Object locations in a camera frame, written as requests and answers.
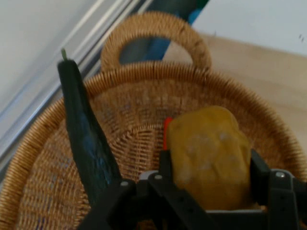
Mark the aluminium window rail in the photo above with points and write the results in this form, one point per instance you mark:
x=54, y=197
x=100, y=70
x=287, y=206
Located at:
x=48, y=83

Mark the yellow-brown potato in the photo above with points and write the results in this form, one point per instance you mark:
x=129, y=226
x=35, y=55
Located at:
x=208, y=155

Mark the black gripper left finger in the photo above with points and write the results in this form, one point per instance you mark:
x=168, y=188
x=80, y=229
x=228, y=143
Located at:
x=144, y=206

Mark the red chili pepper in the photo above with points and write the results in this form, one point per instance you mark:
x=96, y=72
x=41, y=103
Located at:
x=167, y=134

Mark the dark green cucumber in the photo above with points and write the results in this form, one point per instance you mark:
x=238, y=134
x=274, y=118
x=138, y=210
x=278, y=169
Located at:
x=81, y=131

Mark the round wicker basket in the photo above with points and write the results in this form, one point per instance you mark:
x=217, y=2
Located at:
x=144, y=107

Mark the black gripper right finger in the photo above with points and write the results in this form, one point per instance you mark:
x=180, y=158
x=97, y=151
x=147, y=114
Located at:
x=283, y=203

